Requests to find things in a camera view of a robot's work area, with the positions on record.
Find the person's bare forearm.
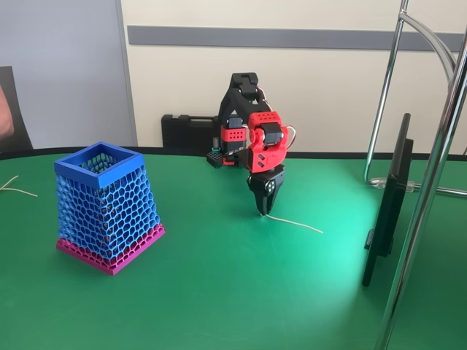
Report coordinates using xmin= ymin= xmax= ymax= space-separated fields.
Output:
xmin=0 ymin=84 xmax=16 ymax=139

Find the blue and pink lattice basket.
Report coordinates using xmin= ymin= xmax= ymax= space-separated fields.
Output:
xmin=53 ymin=141 xmax=167 ymax=277

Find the black plastic carry case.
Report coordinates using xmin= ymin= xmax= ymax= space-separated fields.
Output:
xmin=161 ymin=114 xmax=222 ymax=149

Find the green table cloth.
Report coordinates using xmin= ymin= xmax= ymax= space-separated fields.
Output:
xmin=0 ymin=145 xmax=467 ymax=350

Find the black monitor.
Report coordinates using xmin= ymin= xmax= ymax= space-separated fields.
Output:
xmin=360 ymin=112 xmax=415 ymax=289

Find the chrome tube stand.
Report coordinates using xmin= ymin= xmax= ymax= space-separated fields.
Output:
xmin=363 ymin=0 xmax=467 ymax=350

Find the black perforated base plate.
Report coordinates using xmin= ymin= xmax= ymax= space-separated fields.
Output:
xmin=205 ymin=150 xmax=242 ymax=170

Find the red white wrist servo wire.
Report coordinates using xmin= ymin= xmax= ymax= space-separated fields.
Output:
xmin=283 ymin=125 xmax=298 ymax=149

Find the red white forearm servo wire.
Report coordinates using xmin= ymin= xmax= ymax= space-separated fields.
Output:
xmin=255 ymin=85 xmax=275 ymax=111

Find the grey wall rail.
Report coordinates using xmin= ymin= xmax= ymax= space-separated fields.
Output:
xmin=126 ymin=25 xmax=465 ymax=53

